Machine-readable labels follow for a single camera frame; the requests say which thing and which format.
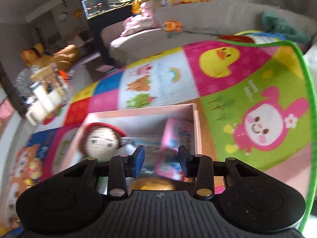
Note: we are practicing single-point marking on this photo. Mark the red hat knitted doll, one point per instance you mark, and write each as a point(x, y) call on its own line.
point(101, 141)

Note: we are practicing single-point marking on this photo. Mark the colourful cartoon play mat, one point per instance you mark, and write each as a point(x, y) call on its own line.
point(255, 102)

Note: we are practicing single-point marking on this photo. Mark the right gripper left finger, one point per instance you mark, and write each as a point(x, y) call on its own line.
point(135, 162)

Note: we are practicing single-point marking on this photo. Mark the black tank cabinet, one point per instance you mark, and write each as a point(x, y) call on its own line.
point(107, 26)

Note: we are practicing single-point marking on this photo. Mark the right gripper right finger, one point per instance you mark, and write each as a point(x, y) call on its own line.
point(188, 162)

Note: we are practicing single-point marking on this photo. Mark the white bottle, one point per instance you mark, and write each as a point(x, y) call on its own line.
point(40, 93)

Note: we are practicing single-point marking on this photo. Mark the pink plush toy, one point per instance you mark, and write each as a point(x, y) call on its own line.
point(141, 20)

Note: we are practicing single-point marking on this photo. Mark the pink picture book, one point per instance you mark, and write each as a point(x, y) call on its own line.
point(176, 133)

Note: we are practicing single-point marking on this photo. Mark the pink cardboard box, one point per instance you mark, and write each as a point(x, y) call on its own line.
point(143, 126)

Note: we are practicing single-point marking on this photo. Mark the beige sofa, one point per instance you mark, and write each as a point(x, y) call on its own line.
point(206, 21)

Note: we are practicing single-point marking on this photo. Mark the orange fish plush toy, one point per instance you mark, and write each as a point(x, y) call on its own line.
point(171, 26)

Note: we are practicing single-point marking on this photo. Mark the glass fish tank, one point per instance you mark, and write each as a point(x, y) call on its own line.
point(94, 8)

